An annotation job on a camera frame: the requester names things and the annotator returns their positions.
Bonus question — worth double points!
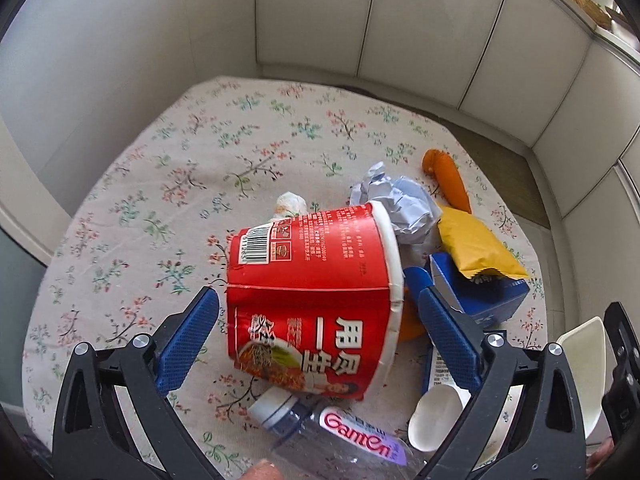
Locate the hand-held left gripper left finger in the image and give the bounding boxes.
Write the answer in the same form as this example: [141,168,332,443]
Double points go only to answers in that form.
[52,285,236,480]

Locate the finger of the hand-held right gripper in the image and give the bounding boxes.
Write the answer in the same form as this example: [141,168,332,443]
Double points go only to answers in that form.
[602,302,640,453]

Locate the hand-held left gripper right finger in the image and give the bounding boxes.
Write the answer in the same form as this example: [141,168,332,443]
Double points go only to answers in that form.
[417,285,586,480]

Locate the white plastic bin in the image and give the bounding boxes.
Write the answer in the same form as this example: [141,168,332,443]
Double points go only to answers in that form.
[555,316,608,446]

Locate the blue and white carton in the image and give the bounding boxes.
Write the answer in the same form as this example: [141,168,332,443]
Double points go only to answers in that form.
[404,252,530,397]

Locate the yellow snack packet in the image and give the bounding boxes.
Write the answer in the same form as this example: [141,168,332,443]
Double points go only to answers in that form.
[437,207,530,281]

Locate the clear plastic water bottle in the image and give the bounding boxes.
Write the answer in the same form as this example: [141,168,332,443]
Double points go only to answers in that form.
[247,389,426,480]

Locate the red instant noodle cup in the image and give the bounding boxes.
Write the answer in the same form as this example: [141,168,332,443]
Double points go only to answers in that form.
[226,201,407,402]

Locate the grey paper ball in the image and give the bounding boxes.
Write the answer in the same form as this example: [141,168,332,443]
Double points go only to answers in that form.
[349,161,443,246]

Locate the orange crumpled wrapper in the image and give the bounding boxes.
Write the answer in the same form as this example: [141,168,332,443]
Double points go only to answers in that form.
[397,300,427,343]
[422,149,473,213]

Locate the white paper cup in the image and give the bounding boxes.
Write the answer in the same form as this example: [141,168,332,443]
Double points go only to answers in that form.
[407,385,472,453]

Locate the small crumpled white tissue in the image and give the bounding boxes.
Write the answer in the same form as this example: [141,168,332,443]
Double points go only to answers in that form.
[274,192,310,221]

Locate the floral tablecloth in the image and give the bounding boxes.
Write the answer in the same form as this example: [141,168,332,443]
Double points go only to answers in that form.
[22,75,548,480]

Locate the white kitchen cabinets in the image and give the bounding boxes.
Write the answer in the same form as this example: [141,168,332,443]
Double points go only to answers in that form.
[255,0,640,221]

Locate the wicker basket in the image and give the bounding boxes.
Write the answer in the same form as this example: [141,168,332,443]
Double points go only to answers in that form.
[560,0,613,28]

